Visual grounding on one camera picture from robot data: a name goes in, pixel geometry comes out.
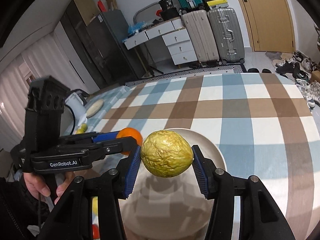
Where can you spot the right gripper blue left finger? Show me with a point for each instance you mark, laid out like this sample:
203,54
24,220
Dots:
71,218

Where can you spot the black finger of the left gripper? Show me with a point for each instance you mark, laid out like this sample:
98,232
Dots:
119,145

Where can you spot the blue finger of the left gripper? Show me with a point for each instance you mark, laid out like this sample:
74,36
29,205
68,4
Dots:
105,136

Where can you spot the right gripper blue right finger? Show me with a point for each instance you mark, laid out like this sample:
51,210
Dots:
260,216

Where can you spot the wrinkled yellow fruit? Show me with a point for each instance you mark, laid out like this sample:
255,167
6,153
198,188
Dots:
166,154

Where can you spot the smooth yellow-green guava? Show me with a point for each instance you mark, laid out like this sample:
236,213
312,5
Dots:
95,206

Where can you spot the person's left hand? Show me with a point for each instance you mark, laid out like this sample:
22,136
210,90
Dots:
38,188

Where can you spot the green fruit on side table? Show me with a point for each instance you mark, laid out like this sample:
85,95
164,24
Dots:
82,129

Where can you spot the small plate on side table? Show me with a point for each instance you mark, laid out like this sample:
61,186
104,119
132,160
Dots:
95,108

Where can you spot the white kettle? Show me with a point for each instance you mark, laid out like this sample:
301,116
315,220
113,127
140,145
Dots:
76,105

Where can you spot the checkered tablecloth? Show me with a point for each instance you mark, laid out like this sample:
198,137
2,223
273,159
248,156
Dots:
260,122

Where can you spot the dark refrigerator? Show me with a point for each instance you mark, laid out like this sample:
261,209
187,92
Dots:
108,30

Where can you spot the white drawer desk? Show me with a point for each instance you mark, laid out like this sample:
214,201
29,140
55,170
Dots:
174,35

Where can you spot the beige suitcase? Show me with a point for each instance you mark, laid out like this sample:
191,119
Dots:
201,35

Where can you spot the silver suitcase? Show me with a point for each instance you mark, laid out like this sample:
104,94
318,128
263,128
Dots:
227,33

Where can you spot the wooden door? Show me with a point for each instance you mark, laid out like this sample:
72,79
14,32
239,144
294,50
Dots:
269,25

